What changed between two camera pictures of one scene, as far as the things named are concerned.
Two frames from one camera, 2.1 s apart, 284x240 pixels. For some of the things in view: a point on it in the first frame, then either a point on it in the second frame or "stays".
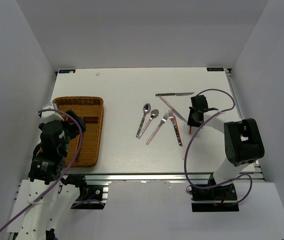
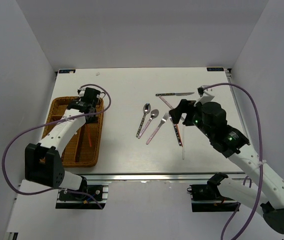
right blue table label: (215, 69) stays
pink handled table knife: (175, 113) stays
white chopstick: (183, 136) stays
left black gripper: (74, 127) to (91, 120)
